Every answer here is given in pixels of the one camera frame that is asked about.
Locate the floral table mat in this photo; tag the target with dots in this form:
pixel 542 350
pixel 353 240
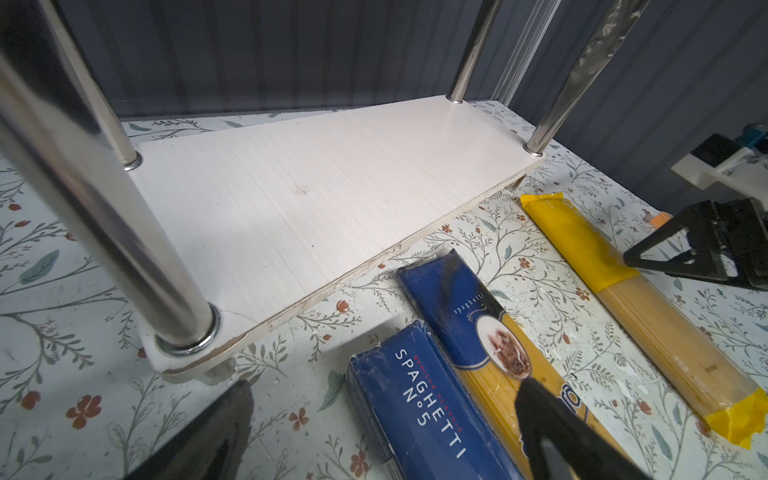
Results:
pixel 79 400

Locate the blue yellow spaghetti bag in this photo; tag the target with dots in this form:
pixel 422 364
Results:
pixel 487 348

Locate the yellow Pastatime bag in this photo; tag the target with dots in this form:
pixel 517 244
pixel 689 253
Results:
pixel 730 402

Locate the orange round sticker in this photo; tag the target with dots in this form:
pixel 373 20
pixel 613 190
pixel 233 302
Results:
pixel 660 219

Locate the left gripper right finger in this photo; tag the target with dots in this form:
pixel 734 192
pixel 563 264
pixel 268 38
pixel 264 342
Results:
pixel 560 446

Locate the blue Barilla spaghetti box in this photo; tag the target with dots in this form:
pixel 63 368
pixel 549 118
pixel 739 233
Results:
pixel 423 423

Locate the white two-tier shelf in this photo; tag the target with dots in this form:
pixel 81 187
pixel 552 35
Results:
pixel 219 238

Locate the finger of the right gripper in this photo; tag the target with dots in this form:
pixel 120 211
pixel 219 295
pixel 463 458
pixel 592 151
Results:
pixel 722 244

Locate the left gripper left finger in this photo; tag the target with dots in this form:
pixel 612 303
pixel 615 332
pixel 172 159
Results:
pixel 211 446

